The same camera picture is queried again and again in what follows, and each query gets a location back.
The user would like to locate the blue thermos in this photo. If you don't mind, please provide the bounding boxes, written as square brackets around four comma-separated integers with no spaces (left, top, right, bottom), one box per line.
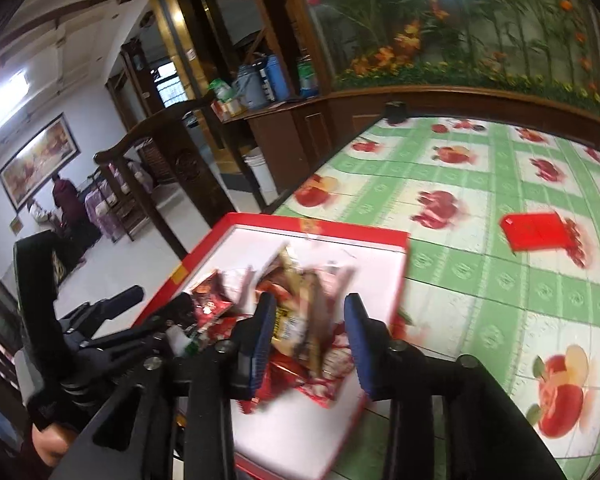
[261,54,291,104]

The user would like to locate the shiny red snack packet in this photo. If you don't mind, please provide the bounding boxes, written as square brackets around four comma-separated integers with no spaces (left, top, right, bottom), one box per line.
[190,270,237,332]

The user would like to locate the flower wall mural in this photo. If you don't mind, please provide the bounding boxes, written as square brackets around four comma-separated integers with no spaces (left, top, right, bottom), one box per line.
[295,0,600,117]

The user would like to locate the purple patterned bedding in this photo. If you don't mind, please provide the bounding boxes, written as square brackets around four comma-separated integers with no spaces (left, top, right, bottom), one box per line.
[84,160,153,241]

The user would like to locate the large red gift box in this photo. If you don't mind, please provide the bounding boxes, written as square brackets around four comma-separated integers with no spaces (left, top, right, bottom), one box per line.
[135,212,412,480]

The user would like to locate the brown snack packet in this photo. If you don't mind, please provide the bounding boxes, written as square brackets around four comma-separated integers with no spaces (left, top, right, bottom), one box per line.
[256,244,357,386]

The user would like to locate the grey water jug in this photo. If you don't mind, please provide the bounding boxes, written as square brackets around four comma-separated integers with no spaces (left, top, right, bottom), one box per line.
[231,65,269,111]

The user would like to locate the white bucket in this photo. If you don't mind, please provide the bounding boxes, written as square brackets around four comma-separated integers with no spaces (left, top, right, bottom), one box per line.
[242,147,279,202]

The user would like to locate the green canister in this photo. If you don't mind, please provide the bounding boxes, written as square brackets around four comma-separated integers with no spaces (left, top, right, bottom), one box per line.
[296,56,322,99]

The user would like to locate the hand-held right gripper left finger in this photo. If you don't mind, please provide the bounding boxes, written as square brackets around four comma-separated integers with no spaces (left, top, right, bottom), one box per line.
[50,291,277,480]

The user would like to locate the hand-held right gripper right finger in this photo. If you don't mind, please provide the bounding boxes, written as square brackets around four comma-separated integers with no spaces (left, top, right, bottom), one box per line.
[344,293,567,480]

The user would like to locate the wooden sideboard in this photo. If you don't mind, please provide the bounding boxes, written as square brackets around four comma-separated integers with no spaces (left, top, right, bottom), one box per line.
[244,96,332,202]

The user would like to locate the green and white bag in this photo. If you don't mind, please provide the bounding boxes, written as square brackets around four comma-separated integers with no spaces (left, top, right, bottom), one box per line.
[209,79,234,104]

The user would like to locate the gold framed display cabinet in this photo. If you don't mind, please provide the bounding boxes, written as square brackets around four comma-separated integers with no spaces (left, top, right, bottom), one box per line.
[147,0,216,111]

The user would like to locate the small black object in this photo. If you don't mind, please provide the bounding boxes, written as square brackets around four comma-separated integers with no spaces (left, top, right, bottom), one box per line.
[384,101,409,126]

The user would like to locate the ceiling light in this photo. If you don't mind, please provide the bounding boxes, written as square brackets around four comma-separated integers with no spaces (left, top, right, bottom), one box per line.
[0,71,32,128]

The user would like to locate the framed wall painting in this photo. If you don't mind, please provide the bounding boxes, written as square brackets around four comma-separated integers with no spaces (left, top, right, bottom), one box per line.
[0,112,82,212]

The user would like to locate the dark wooden chair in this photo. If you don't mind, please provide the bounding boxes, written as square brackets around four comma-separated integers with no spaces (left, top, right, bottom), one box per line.
[92,99,237,261]

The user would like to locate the person's left hand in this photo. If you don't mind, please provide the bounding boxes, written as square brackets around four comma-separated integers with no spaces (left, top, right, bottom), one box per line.
[31,422,76,467]

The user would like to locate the small red box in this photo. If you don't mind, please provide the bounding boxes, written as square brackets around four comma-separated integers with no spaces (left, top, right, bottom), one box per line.
[499,211,570,252]

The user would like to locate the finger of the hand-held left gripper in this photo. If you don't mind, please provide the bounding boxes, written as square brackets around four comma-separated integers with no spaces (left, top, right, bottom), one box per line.
[62,285,146,333]
[87,292,197,361]

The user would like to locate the red and white snack packet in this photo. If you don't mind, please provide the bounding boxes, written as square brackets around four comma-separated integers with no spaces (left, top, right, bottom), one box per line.
[240,347,363,413]

